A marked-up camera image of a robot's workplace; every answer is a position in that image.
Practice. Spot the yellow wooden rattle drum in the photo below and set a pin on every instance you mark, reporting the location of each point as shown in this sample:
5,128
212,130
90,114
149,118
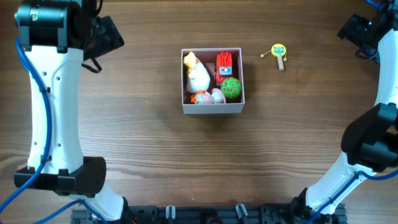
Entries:
279,51

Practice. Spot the red toy fire truck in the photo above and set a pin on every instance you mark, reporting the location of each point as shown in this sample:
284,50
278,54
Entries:
224,67

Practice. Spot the white plush duck yellow hair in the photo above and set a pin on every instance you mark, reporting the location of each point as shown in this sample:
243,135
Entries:
198,78

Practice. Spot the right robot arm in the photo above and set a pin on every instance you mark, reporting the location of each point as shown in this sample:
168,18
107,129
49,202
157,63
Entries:
367,146

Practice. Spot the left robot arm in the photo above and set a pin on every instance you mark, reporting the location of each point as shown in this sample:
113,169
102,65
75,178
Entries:
55,40

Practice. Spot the small duck with pink hat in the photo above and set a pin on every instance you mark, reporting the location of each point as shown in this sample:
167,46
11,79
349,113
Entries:
203,97

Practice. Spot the green number ball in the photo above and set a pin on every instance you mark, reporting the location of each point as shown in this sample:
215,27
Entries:
231,87

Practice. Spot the white box pink interior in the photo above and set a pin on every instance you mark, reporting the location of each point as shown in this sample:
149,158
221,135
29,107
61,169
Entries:
208,59

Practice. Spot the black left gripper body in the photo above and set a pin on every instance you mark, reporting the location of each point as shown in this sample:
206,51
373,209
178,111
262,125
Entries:
109,37

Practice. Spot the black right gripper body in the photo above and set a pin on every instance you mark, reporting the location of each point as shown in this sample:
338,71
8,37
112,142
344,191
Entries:
351,26

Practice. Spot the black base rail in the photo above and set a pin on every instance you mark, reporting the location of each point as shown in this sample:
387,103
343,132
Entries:
261,214

